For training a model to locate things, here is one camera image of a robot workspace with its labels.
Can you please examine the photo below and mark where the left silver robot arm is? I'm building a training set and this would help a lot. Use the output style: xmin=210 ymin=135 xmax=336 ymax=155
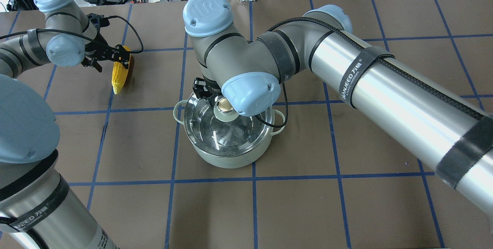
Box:
xmin=0 ymin=0 xmax=132 ymax=249

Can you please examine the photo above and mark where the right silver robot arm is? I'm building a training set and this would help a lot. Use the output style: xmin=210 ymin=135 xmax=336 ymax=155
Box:
xmin=183 ymin=0 xmax=493 ymax=219

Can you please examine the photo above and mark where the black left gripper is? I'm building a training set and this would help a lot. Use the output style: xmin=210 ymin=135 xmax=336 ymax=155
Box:
xmin=82 ymin=13 xmax=215 ymax=104

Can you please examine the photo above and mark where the yellow corn cob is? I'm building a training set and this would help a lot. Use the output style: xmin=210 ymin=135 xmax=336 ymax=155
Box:
xmin=111 ymin=54 xmax=134 ymax=94

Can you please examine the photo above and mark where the pale green electric pot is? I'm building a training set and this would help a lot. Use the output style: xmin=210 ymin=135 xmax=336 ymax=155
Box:
xmin=173 ymin=93 xmax=287 ymax=168

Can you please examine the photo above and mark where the glass pot lid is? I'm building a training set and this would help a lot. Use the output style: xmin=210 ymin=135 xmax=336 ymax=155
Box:
xmin=183 ymin=94 xmax=273 ymax=158

